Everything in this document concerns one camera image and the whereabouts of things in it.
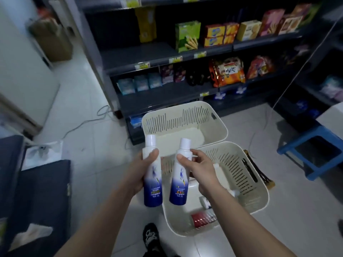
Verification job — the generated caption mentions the thin white hanging cable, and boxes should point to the thin white hanging cable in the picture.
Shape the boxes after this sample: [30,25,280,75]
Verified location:
[249,13,343,151]

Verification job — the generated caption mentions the green snack box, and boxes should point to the green snack box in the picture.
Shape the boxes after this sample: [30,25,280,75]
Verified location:
[300,4,321,27]

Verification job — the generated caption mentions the person's left hand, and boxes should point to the person's left hand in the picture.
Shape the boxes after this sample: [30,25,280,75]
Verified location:
[124,148,161,197]

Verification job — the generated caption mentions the light blue tissue pack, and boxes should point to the light blue tissue pack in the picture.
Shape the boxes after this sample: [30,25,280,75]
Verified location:
[148,73,163,89]
[117,79,136,95]
[134,75,149,91]

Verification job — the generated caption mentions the pink wafer box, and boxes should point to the pink wafer box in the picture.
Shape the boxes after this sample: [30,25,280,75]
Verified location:
[258,8,285,37]

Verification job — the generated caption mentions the beige cookie box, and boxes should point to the beige cookie box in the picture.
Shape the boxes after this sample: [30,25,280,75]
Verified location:
[277,3,312,35]

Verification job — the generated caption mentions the blue plastic stool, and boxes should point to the blue plastic stool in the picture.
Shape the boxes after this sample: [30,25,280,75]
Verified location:
[277,125,343,181]

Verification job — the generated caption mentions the black snack packets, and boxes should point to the black snack packets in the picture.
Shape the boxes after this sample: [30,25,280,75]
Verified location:
[186,69,213,86]

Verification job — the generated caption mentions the dark grey side shelf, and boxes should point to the dark grey side shelf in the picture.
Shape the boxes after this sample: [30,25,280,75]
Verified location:
[273,24,343,127]

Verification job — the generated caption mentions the pink and white packs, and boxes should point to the pink and white packs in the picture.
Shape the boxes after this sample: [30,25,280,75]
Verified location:
[320,75,343,102]

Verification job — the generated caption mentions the dark grey shelving unit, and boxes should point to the dark grey shelving unit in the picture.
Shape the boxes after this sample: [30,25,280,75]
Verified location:
[75,0,343,146]

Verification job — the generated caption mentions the small white tube box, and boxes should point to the small white tube box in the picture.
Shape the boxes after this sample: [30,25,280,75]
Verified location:
[199,196,215,210]

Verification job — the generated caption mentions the black patterned shoe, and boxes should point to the black patterned shoe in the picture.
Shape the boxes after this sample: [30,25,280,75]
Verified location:
[142,223,162,255]

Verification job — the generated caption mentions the white flat box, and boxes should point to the white flat box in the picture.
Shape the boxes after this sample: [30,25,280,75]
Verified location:
[213,163,237,198]

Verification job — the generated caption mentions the dark blue cabinet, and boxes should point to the dark blue cabinet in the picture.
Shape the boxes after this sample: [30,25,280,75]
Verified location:
[0,135,72,257]

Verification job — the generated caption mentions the white cabinet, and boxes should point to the white cabinet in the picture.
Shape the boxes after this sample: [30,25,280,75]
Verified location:
[0,5,61,133]

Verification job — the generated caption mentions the yellow snack packet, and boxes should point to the yellow snack packet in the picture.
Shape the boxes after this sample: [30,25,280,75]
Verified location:
[135,7,157,43]

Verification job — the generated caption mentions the brown cardboard box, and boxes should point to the brown cardboard box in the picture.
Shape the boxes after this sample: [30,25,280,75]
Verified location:
[29,18,73,63]

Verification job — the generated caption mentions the brown and black brush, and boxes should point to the brown and black brush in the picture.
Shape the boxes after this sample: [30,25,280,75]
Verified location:
[243,149,276,191]

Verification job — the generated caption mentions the white floor cable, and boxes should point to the white floor cable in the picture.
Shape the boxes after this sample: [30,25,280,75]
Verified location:
[61,105,111,140]

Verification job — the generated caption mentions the person's left forearm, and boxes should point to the person's left forearm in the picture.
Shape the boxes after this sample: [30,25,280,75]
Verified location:
[54,186,138,257]

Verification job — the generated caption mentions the person's right hand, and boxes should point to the person's right hand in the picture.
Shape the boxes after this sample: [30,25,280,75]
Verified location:
[176,149,231,197]

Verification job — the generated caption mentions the red box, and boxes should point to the red box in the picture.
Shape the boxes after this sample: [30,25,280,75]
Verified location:
[191,209,218,229]

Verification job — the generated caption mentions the red snack packet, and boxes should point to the red snack packet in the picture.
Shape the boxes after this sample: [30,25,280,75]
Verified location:
[246,56,274,79]

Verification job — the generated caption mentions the orange noodle multipack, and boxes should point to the orange noodle multipack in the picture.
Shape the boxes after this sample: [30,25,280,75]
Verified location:
[209,57,246,88]

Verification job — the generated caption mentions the white and blue bottle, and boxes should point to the white and blue bottle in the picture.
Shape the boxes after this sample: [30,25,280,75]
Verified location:
[169,138,192,206]
[142,134,163,208]

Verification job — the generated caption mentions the white tissue pack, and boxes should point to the white tissue pack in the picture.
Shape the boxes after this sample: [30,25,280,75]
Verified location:
[21,141,64,171]

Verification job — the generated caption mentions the purple snack packet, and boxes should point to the purple snack packet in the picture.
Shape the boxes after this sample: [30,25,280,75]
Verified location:
[160,64,175,85]
[174,67,187,83]

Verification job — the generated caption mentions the person's right forearm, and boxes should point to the person's right forearm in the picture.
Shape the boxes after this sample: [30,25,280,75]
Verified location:
[200,186,296,257]

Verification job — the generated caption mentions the green biscuit stick box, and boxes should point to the green biscuit stick box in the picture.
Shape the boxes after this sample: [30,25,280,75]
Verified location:
[175,21,202,53]

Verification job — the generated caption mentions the pale yellow biscuit box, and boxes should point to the pale yellow biscuit box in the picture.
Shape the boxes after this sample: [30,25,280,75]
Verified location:
[236,20,262,41]

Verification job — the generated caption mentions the cream slotted plastic basket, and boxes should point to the cream slotted plastic basket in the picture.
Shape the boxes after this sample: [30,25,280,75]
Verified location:
[161,141,270,237]
[141,101,229,159]

